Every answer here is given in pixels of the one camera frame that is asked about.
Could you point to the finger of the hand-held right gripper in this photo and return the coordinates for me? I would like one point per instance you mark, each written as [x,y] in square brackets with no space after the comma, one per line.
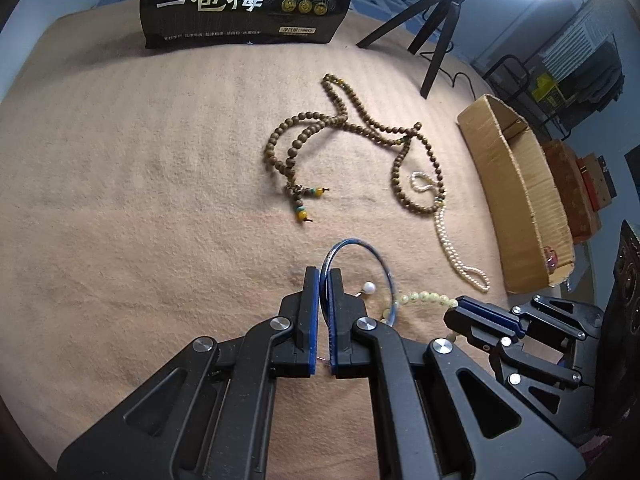
[487,312]
[475,332]

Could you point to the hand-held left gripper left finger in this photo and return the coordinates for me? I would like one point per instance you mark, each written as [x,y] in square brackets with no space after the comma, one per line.
[313,320]

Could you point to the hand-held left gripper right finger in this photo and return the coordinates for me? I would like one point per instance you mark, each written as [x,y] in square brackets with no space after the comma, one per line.
[332,330]

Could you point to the blue bangle with pearl charm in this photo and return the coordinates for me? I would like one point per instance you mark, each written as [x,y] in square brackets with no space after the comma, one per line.
[381,262]

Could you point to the pink trinket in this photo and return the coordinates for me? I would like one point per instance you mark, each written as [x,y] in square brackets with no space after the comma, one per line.
[551,259]

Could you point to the cardboard box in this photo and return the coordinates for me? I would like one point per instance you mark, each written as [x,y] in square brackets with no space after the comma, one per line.
[520,195]

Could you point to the red and wooden box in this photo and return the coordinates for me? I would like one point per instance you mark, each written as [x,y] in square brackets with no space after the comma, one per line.
[597,180]

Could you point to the brown carton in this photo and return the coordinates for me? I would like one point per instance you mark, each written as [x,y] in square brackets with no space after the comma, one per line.
[570,185]

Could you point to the beige blanket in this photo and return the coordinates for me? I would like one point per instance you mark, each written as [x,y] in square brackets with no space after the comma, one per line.
[150,185]

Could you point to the yellow box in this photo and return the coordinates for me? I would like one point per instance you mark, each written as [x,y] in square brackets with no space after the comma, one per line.
[546,89]

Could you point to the black tripod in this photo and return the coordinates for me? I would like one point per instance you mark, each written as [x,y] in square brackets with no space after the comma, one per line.
[440,25]

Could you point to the black snack bag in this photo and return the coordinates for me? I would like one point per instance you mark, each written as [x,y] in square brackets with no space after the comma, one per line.
[245,2]

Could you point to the black metal chair frame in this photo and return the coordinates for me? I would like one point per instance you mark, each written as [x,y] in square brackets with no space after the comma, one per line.
[507,77]

